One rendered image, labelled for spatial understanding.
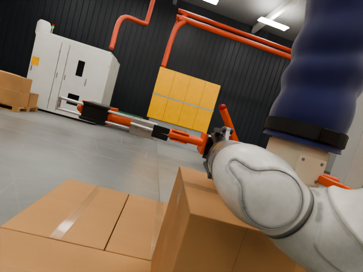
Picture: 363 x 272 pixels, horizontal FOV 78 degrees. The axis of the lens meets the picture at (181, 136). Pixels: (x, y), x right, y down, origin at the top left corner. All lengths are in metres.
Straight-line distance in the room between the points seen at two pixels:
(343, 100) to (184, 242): 0.52
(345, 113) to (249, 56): 11.59
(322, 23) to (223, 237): 0.60
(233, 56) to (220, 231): 11.57
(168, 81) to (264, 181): 7.61
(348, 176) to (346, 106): 1.47
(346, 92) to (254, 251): 0.46
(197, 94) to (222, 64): 4.08
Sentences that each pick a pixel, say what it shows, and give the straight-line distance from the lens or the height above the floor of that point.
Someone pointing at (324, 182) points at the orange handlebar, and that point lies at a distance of 0.71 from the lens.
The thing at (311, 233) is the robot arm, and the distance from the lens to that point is 0.38.
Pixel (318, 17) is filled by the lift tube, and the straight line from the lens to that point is 0.79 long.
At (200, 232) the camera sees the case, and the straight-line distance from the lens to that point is 0.52.
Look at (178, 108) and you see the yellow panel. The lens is 7.83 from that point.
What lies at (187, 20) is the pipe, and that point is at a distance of 8.64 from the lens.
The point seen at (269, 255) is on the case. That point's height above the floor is 0.90.
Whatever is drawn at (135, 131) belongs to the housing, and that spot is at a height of 1.06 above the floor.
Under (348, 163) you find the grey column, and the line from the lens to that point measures 2.15.
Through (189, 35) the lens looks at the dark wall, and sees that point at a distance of 11.65.
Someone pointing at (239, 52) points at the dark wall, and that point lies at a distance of 12.06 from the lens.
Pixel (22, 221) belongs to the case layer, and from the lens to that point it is 1.16.
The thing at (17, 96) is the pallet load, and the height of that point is 0.40.
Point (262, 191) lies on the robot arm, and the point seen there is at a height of 1.08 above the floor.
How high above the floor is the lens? 1.14
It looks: 5 degrees down
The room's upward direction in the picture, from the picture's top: 16 degrees clockwise
